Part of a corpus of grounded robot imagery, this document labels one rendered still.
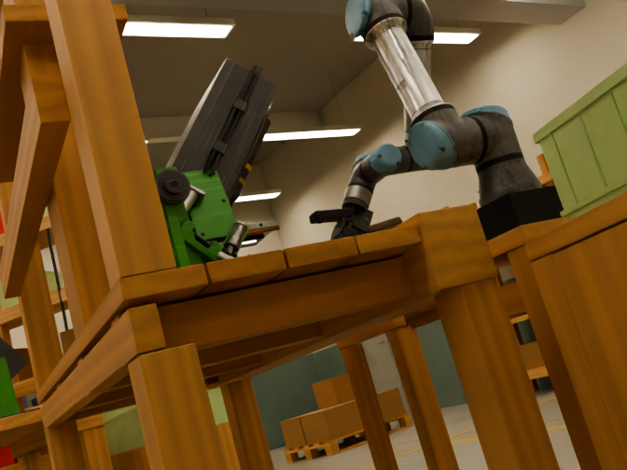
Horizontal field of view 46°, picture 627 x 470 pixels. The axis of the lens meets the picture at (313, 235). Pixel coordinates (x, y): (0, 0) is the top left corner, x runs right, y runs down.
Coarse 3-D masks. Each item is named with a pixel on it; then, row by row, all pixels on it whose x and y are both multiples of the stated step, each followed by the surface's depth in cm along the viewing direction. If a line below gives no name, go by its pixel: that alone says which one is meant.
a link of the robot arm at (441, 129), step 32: (352, 0) 189; (384, 0) 186; (352, 32) 190; (384, 32) 184; (384, 64) 184; (416, 64) 180; (416, 96) 176; (416, 128) 172; (448, 128) 169; (416, 160) 175; (448, 160) 170
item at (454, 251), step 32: (416, 224) 138; (448, 224) 140; (480, 224) 143; (416, 256) 140; (448, 256) 137; (480, 256) 140; (416, 288) 141; (448, 288) 136; (352, 320) 165; (384, 320) 170; (288, 352) 198; (224, 384) 259
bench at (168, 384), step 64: (256, 256) 122; (320, 256) 127; (384, 256) 141; (128, 320) 112; (192, 320) 123; (256, 320) 127; (320, 320) 138; (448, 320) 142; (64, 384) 181; (128, 384) 158; (192, 384) 111; (512, 384) 135; (64, 448) 231; (192, 448) 109; (256, 448) 255; (512, 448) 131
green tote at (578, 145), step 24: (624, 72) 107; (600, 96) 113; (624, 96) 108; (552, 120) 124; (576, 120) 119; (600, 120) 114; (624, 120) 109; (552, 144) 125; (576, 144) 120; (600, 144) 115; (624, 144) 110; (552, 168) 127; (576, 168) 122; (600, 168) 116; (624, 168) 111; (576, 192) 123; (600, 192) 117; (624, 192) 112; (576, 216) 124
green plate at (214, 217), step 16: (192, 176) 194; (208, 176) 196; (208, 192) 193; (224, 192) 195; (192, 208) 189; (208, 208) 190; (224, 208) 192; (208, 224) 188; (224, 224) 189; (208, 240) 186
